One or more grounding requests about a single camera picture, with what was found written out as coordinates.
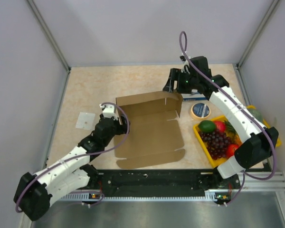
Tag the aluminium frame post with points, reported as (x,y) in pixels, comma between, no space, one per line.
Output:
(48,34)
(274,4)

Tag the brown cardboard box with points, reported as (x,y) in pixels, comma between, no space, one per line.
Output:
(155,136)

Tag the razor blister pack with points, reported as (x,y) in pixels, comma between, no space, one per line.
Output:
(193,97)

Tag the aluminium frame post right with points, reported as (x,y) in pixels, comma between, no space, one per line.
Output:
(274,4)

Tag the yellow plastic tray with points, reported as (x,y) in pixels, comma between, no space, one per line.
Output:
(234,138)

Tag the small pineapple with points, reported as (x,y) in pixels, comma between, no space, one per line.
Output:
(230,128)

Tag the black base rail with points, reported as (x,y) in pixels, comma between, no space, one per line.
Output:
(160,183)

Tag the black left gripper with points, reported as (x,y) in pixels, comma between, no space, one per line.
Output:
(121,128)

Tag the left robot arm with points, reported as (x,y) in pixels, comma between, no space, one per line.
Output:
(37,192)

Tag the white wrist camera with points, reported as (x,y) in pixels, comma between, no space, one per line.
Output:
(108,111)
(186,65)

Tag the aluminium frame post left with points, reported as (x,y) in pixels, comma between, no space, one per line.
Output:
(48,34)

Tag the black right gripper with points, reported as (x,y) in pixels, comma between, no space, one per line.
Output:
(175,75)

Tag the small silver foil packet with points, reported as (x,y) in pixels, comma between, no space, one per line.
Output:
(85,121)

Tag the green melon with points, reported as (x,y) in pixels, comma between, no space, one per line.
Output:
(256,114)

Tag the green avocado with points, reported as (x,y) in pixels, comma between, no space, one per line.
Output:
(207,126)

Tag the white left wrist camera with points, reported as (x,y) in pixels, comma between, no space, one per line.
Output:
(108,111)

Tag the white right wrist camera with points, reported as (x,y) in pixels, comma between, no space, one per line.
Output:
(186,65)

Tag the red apple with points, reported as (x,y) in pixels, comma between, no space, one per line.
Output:
(231,150)

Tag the dark red grape bunch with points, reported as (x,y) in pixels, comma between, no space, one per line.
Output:
(216,143)

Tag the red fruit behind avocado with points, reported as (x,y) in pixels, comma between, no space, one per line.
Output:
(220,126)

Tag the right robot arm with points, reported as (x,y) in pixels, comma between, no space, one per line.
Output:
(258,141)

